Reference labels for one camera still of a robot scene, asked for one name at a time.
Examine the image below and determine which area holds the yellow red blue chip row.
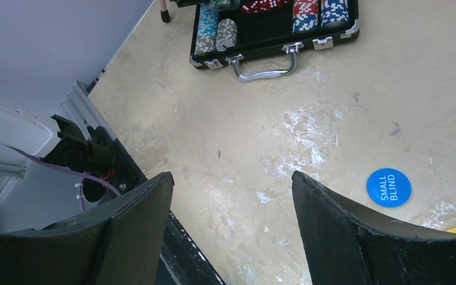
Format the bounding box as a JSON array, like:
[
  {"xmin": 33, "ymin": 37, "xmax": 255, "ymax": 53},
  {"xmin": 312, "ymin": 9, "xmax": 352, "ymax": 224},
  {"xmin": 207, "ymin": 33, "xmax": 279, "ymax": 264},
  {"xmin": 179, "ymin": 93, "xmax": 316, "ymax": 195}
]
[{"xmin": 321, "ymin": 0, "xmax": 350, "ymax": 28}]

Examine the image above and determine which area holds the blue small blind button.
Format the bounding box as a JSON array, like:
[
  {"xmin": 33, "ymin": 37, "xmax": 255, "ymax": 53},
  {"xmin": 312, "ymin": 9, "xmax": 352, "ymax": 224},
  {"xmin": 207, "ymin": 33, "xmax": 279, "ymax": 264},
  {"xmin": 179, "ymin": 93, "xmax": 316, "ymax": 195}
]
[{"xmin": 366, "ymin": 168, "xmax": 412, "ymax": 208}]

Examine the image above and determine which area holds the pink tripod stand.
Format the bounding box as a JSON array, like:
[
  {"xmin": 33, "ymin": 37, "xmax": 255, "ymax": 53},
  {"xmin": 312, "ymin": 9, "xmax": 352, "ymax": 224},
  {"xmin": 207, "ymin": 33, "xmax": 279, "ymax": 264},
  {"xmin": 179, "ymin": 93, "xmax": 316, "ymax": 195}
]
[{"xmin": 159, "ymin": 0, "xmax": 171, "ymax": 23}]

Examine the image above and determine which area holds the purple red blue chip row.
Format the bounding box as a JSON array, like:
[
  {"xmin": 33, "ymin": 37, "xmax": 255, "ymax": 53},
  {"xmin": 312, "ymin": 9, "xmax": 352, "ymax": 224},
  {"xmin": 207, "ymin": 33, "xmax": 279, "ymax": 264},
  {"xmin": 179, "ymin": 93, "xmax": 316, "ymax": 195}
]
[{"xmin": 292, "ymin": 0, "xmax": 319, "ymax": 33}]

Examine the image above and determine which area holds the grey chip stack front left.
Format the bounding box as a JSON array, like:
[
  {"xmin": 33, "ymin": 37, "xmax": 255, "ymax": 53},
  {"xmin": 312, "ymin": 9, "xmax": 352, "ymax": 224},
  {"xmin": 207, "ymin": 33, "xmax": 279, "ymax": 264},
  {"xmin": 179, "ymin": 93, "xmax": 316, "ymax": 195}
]
[{"xmin": 194, "ymin": 34, "xmax": 216, "ymax": 56}]

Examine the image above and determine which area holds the black poker chip case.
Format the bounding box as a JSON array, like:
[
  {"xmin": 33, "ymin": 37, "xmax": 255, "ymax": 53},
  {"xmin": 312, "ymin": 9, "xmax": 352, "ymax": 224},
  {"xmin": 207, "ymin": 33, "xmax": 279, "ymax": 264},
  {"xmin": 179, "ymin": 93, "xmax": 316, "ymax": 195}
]
[{"xmin": 189, "ymin": 1, "xmax": 359, "ymax": 81}]

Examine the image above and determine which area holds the green 20 chip stack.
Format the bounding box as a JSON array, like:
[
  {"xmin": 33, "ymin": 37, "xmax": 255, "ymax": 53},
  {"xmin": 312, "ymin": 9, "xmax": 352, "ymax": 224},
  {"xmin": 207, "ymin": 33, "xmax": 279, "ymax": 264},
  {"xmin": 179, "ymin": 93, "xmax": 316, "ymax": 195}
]
[{"xmin": 208, "ymin": 0, "xmax": 240, "ymax": 12}]

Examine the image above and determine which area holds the red dice row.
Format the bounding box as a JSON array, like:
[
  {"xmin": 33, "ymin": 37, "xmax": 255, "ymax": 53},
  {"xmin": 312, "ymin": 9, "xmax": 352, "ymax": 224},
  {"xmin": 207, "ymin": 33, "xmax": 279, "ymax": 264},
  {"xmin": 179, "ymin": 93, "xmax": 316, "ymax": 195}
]
[{"xmin": 241, "ymin": 0, "xmax": 289, "ymax": 14}]

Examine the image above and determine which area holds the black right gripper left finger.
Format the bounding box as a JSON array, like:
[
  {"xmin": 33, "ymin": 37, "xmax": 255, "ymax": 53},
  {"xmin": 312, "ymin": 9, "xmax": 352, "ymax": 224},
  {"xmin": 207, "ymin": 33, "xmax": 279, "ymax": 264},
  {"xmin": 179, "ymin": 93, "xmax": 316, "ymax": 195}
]
[{"xmin": 0, "ymin": 172, "xmax": 174, "ymax": 284}]

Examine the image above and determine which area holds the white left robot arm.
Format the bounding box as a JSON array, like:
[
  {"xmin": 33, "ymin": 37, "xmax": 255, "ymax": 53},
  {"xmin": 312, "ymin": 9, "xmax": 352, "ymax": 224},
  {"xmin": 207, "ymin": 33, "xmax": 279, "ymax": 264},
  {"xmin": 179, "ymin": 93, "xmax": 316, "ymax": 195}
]
[{"xmin": 0, "ymin": 99, "xmax": 61, "ymax": 157}]

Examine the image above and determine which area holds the light blue chip stack in case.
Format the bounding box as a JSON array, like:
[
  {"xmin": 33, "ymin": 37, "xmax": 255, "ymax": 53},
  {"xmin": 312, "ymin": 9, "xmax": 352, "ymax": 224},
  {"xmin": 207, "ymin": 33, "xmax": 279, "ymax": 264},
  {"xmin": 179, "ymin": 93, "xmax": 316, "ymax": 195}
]
[{"xmin": 197, "ymin": 4, "xmax": 219, "ymax": 38}]

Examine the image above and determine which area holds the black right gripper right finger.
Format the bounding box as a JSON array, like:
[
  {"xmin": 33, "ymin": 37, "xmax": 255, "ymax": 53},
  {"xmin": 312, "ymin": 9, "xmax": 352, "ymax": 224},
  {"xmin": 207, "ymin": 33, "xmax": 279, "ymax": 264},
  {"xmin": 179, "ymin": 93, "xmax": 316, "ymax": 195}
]
[{"xmin": 292, "ymin": 171, "xmax": 456, "ymax": 284}]

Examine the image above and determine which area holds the grey chip stack front right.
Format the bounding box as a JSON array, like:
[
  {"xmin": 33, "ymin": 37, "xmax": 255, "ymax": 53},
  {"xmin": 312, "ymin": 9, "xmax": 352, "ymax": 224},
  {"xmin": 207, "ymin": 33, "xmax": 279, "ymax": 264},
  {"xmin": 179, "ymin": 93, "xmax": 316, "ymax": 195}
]
[{"xmin": 216, "ymin": 18, "xmax": 238, "ymax": 52}]

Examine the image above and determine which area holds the grey chip stack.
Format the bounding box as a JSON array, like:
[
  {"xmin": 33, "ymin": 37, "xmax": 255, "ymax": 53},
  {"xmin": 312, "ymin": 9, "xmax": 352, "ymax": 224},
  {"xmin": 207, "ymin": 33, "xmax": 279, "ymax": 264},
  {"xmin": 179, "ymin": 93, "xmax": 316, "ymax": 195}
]
[
  {"xmin": 216, "ymin": 18, "xmax": 238, "ymax": 52},
  {"xmin": 194, "ymin": 34, "xmax": 216, "ymax": 56}
]

